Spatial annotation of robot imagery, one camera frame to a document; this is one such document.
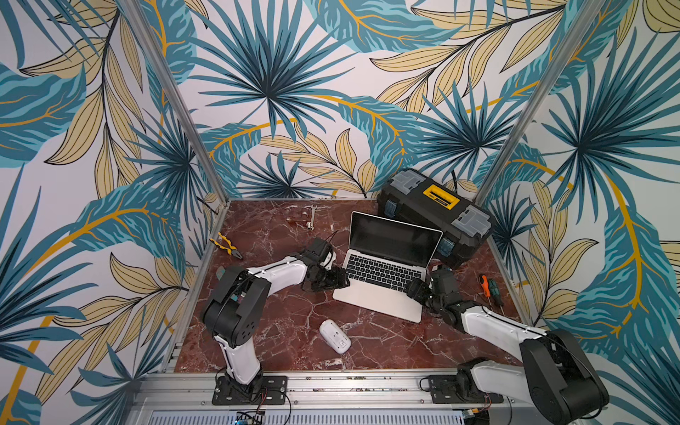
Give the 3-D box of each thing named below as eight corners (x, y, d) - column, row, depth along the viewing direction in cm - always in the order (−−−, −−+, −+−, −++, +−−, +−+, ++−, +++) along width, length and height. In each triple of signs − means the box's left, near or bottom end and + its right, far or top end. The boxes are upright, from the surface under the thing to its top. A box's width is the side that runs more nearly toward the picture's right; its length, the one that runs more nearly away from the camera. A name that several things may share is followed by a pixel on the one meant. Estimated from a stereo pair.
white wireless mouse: (316, 331, 86) (315, 328, 84) (328, 318, 88) (328, 316, 86) (342, 359, 81) (342, 357, 79) (354, 345, 83) (355, 342, 81)
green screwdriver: (495, 314, 90) (499, 311, 88) (487, 282, 97) (490, 279, 95) (502, 315, 90) (506, 312, 88) (494, 283, 97) (497, 279, 95)
